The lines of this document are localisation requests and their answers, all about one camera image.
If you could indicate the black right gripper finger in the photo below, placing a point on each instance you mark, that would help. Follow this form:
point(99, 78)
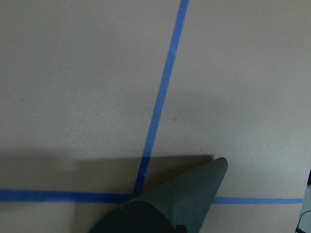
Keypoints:
point(136, 217)

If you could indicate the black mouse pad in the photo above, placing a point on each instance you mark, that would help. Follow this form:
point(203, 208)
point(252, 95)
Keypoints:
point(186, 199)

